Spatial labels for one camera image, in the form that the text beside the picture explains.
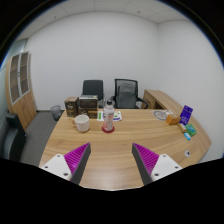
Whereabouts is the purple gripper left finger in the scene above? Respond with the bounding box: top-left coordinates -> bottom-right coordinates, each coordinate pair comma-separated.
41,142 -> 92,186

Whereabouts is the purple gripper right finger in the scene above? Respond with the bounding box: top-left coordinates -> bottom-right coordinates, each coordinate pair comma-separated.
131,142 -> 184,186

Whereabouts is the clear plastic water bottle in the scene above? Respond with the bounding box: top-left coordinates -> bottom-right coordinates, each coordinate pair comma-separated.
103,100 -> 114,130

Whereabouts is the white ceramic mug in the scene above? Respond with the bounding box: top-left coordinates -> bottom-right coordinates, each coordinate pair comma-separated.
73,115 -> 90,133

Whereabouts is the red round coaster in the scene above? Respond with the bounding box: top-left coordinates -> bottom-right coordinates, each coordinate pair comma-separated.
101,126 -> 115,133

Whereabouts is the orange tissue box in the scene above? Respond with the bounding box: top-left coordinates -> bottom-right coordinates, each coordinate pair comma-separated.
166,114 -> 180,125

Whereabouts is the small blue box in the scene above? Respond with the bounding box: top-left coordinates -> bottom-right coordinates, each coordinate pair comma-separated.
184,133 -> 191,141

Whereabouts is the small yellow box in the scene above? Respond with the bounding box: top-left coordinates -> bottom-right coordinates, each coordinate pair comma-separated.
178,123 -> 187,133

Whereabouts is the grey mesh waste bin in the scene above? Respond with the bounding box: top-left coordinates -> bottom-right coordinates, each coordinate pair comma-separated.
51,105 -> 62,121

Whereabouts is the green flat box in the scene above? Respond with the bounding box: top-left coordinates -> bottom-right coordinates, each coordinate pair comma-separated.
186,124 -> 197,136

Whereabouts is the dark brown tall box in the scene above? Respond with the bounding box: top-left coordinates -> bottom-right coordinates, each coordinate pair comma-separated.
64,97 -> 79,117

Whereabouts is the black and gold box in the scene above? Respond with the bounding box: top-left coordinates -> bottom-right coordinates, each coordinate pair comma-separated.
78,95 -> 98,119

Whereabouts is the wooden side desk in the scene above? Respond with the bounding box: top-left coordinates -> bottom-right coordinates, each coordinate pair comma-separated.
143,89 -> 178,109

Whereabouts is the blue purple standing card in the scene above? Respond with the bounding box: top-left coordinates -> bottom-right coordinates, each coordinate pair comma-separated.
180,105 -> 193,125

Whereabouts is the grey mesh office chair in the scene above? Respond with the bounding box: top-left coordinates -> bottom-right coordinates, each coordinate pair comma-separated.
111,79 -> 148,109

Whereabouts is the black leather armchair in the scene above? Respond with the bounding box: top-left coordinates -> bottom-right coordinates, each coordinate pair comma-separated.
0,113 -> 27,161

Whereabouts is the black office chair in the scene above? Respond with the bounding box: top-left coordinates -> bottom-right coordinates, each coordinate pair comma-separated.
82,80 -> 104,107

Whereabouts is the wooden cabinet with glass doors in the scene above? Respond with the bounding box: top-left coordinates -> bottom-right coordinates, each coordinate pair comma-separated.
5,52 -> 36,129

